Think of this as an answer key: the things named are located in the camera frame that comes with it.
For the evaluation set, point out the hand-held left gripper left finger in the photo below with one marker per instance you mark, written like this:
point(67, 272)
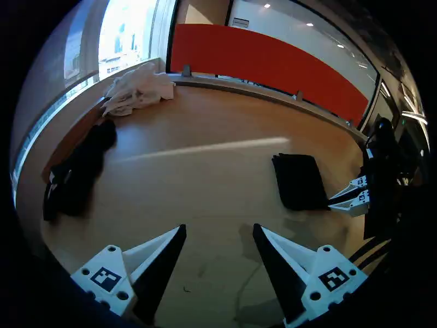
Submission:
point(143, 263)

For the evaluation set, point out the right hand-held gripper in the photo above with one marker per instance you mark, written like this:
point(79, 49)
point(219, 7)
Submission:
point(384, 177)

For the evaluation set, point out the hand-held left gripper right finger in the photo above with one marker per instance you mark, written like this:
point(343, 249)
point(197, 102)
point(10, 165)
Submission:
point(300, 263)

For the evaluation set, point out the black towel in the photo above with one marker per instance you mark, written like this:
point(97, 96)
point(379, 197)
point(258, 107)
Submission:
point(300, 181)

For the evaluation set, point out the heap of black towels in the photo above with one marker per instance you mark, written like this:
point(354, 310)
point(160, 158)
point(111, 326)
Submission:
point(80, 170)

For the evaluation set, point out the red desk screen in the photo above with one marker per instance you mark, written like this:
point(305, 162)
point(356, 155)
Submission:
point(266, 71)

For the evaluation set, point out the heap of white towels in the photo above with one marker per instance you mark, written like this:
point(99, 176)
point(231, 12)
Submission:
point(138, 89)

